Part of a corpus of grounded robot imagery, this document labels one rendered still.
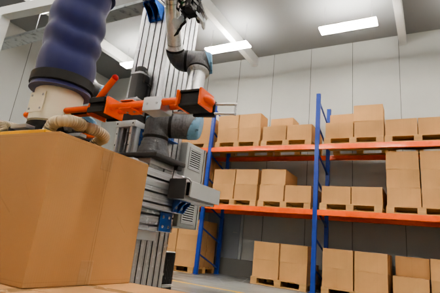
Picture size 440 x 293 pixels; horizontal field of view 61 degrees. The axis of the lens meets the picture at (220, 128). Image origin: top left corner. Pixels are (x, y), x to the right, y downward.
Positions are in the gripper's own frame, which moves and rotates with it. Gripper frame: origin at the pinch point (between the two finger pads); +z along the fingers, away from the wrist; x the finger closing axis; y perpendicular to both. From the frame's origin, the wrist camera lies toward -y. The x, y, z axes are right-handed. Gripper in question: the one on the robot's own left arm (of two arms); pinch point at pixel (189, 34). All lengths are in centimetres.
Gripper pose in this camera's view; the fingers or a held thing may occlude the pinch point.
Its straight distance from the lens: 162.2
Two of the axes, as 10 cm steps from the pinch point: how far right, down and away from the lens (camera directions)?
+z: -1.1, 9.5, -3.0
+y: -4.7, -3.1, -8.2
